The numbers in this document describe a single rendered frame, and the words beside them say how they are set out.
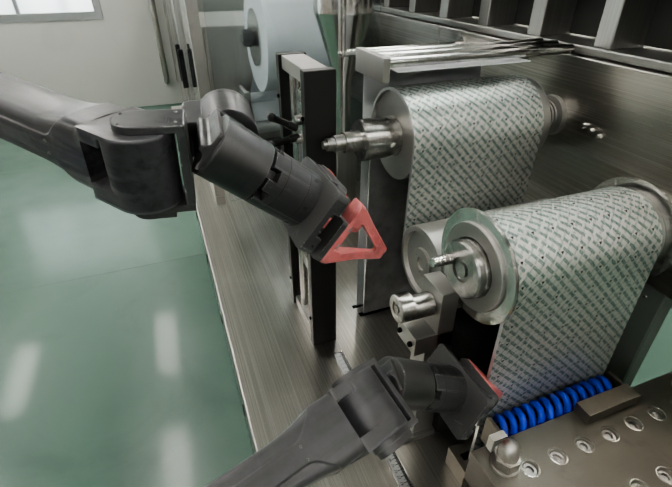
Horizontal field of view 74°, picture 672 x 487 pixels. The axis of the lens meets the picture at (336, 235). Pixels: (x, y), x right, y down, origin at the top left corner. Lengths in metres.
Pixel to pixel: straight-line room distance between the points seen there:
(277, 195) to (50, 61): 5.68
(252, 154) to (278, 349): 0.61
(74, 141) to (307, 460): 0.33
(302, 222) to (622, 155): 0.56
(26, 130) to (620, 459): 0.76
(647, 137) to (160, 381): 1.95
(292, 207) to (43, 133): 0.22
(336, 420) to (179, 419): 1.62
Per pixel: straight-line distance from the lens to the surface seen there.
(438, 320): 0.63
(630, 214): 0.67
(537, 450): 0.70
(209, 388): 2.11
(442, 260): 0.57
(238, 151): 0.38
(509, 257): 0.53
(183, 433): 2.00
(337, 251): 0.43
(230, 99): 0.46
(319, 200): 0.42
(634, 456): 0.75
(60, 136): 0.44
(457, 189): 0.75
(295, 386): 0.88
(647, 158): 0.81
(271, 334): 0.98
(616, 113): 0.84
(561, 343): 0.69
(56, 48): 6.00
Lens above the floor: 1.58
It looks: 32 degrees down
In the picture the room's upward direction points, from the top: straight up
